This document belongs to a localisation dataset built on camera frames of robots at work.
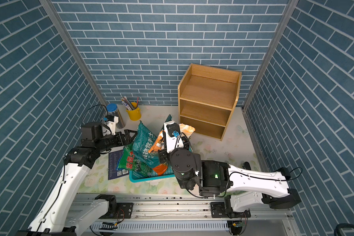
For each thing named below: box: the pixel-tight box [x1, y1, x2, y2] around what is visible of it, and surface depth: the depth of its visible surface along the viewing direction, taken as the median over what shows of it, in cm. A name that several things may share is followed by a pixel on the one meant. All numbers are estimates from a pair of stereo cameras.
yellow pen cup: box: [125, 101, 142, 121], surface depth 113 cm
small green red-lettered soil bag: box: [117, 142, 154, 178], surface depth 75 cm
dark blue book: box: [108, 149, 130, 181], surface depth 88 cm
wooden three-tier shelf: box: [177, 62, 243, 142], surface depth 92 cm
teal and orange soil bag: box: [132, 120, 161, 169], surface depth 75 cm
